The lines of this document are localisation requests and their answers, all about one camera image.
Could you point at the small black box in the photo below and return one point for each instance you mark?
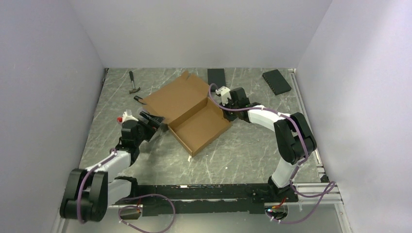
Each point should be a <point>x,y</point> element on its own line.
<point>216,76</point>

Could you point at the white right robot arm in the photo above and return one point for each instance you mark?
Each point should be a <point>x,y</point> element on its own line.
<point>294,137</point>

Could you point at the black flat network switch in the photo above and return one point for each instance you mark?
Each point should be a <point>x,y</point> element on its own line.
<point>276,81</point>

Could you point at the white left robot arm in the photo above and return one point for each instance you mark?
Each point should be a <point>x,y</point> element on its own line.
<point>89,191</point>

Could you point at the black blue marker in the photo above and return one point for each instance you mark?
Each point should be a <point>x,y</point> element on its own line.
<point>140,100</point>

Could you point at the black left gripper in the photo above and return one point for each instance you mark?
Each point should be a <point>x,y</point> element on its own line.
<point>151,127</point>

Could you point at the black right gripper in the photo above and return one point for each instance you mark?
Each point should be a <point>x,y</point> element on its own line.
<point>229,118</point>

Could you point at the brown cardboard box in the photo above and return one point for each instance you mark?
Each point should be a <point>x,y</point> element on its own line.
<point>191,116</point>

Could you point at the black hammer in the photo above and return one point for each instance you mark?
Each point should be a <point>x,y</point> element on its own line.
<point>134,88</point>

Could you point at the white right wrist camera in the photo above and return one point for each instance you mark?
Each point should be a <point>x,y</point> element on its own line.
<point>223,91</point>

